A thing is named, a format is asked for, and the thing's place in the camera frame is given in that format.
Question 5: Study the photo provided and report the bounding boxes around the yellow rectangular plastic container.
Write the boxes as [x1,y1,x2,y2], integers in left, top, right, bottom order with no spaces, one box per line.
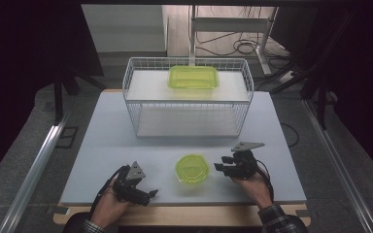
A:
[167,65,220,91]

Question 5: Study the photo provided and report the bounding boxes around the person's left hand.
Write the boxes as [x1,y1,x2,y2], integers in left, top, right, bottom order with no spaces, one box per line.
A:
[89,179,133,229]

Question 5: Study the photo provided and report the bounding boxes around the person's right hand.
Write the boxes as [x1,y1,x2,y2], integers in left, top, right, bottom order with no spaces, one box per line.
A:
[232,170,274,211]

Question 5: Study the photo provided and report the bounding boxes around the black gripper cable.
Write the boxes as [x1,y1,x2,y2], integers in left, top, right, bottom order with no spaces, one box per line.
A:
[254,159,276,203]
[89,165,131,213]

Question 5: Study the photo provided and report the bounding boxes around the black floor cable loop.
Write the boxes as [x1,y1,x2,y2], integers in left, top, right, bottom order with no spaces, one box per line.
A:
[280,121,301,149]

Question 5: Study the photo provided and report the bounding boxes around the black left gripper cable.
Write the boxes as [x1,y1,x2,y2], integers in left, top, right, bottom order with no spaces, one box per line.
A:
[89,165,131,213]

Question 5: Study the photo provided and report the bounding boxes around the white desk frame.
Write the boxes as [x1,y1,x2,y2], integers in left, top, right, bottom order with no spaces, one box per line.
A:
[188,4,280,77]

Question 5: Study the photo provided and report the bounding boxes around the yellow round plastic container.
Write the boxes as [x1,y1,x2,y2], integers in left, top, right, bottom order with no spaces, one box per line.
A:
[174,152,211,185]

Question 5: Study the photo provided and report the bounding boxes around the aluminium rail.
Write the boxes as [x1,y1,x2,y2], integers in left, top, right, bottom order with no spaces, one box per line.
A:
[0,108,74,233]
[301,97,373,233]

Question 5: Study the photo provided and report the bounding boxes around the black stand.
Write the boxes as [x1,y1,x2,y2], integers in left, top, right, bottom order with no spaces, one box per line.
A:
[270,48,339,131]
[51,62,106,125]

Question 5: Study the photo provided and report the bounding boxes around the black cables on floor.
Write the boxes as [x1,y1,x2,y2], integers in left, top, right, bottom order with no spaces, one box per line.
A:
[195,30,290,61]

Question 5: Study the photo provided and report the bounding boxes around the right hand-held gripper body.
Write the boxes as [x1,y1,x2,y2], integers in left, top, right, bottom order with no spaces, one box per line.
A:
[224,141,266,180]

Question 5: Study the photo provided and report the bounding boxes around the white wire shelf rack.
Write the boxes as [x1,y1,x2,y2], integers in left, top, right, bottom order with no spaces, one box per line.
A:
[121,56,255,140]

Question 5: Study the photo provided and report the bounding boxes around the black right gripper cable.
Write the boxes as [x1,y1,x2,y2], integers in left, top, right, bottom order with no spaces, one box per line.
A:
[254,159,276,203]

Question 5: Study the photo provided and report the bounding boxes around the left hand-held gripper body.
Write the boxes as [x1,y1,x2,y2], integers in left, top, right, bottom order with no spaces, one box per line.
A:
[112,160,151,207]

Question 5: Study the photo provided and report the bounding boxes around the white power strip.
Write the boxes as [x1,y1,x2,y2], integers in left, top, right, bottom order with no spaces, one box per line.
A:
[277,70,296,83]

